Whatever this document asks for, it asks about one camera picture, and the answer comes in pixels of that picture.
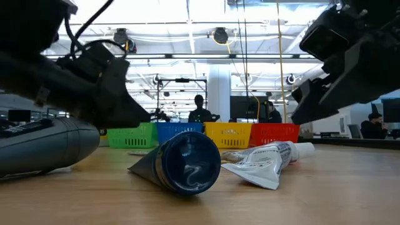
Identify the black hanging cable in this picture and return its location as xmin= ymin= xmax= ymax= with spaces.
xmin=236 ymin=0 xmax=250 ymax=123

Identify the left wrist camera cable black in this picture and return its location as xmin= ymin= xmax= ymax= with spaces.
xmin=64 ymin=0 xmax=128 ymax=60

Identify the grey office chair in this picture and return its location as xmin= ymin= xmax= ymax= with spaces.
xmin=347 ymin=124 xmax=361 ymax=139

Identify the person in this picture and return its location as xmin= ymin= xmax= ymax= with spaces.
xmin=266 ymin=100 xmax=283 ymax=124
xmin=187 ymin=94 xmax=220 ymax=123
xmin=360 ymin=112 xmax=389 ymax=140

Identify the red plastic basket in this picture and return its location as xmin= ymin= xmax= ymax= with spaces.
xmin=249 ymin=122 xmax=301 ymax=148

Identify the white pillar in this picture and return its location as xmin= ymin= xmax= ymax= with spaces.
xmin=207 ymin=65 xmax=233 ymax=123

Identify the crumpled clear plastic wrapper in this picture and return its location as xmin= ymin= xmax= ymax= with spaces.
xmin=220 ymin=151 xmax=248 ymax=164

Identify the yellow plastic basket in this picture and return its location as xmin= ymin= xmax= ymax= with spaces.
xmin=204 ymin=121 xmax=253 ymax=149

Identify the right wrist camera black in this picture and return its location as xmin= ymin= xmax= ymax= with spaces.
xmin=299 ymin=6 xmax=351 ymax=62

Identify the large dark grey bottle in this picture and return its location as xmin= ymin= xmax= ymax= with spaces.
xmin=0 ymin=117 xmax=101 ymax=178

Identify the white toothpaste tube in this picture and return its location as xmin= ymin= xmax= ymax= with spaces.
xmin=221 ymin=140 xmax=316 ymax=191

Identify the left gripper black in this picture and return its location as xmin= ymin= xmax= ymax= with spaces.
xmin=0 ymin=51 xmax=152 ymax=130

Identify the dark desk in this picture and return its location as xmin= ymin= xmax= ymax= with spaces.
xmin=298 ymin=137 xmax=400 ymax=150

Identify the yellow hanging cable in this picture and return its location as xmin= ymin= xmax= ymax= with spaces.
xmin=276 ymin=0 xmax=288 ymax=124

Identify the dark blue tube blue cap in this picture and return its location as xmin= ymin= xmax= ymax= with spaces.
xmin=127 ymin=130 xmax=223 ymax=197

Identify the blue plastic basket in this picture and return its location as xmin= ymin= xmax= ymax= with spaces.
xmin=155 ymin=121 xmax=204 ymax=146

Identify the clear plastic packet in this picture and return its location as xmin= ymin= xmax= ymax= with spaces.
xmin=126 ymin=149 xmax=153 ymax=157

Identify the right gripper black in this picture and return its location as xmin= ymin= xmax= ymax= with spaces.
xmin=290 ymin=17 xmax=400 ymax=126

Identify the green plastic basket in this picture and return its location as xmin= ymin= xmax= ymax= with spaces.
xmin=106 ymin=122 xmax=159 ymax=149

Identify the round black ceiling device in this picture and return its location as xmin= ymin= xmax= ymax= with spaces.
xmin=213 ymin=27 xmax=229 ymax=45

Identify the small black monitor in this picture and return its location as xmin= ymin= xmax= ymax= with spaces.
xmin=7 ymin=109 xmax=32 ymax=123

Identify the large black monitor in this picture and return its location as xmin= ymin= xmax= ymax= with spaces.
xmin=230 ymin=96 xmax=269 ymax=120

